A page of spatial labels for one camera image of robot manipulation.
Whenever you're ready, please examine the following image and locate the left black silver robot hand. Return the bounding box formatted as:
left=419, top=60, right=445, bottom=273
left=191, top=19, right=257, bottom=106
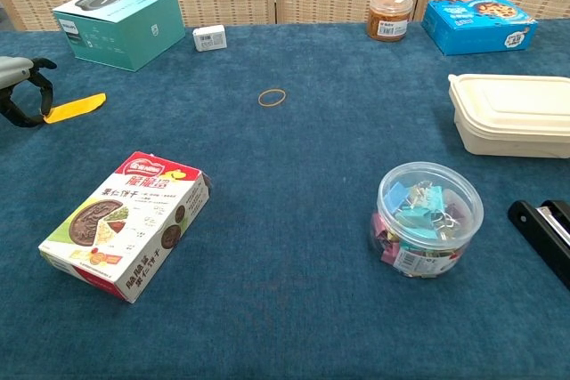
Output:
left=0, top=56, right=58, bottom=128

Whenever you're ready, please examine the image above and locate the yellow plastic piece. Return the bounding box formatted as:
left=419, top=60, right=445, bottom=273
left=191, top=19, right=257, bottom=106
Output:
left=43, top=93, right=108, bottom=125

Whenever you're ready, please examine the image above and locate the teal product box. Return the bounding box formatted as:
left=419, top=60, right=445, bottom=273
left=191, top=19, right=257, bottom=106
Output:
left=52, top=0, right=187, bottom=73

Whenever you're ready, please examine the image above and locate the red white biscuit box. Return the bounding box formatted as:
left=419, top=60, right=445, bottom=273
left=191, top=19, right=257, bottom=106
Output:
left=38, top=150, right=213, bottom=304

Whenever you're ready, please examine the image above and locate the small white box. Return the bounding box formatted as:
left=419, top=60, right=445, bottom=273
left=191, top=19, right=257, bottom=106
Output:
left=191, top=24, right=228, bottom=53

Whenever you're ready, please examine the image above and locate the tan rubber band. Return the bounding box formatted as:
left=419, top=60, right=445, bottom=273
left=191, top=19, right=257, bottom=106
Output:
left=258, top=88, right=288, bottom=109

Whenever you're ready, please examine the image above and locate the blue table cloth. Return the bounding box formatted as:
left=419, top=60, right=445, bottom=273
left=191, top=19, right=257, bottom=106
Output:
left=0, top=19, right=570, bottom=380

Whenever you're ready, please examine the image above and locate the brown sauce jar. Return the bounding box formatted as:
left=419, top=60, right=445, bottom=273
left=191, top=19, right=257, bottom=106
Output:
left=366, top=0, right=413, bottom=43

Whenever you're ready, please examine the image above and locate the clear tub of binder clips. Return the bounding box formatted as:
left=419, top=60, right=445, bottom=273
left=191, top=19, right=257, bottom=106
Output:
left=369, top=161, right=485, bottom=281

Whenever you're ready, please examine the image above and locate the blue cookie box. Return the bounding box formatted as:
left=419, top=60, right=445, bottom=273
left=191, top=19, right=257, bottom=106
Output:
left=420, top=0, right=539, bottom=57

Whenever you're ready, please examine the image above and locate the beige lidded food container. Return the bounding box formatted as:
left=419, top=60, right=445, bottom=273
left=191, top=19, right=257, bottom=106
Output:
left=447, top=73, right=570, bottom=159

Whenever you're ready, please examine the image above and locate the black stapler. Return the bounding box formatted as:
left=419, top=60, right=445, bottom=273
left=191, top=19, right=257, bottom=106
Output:
left=508, top=199, right=570, bottom=292

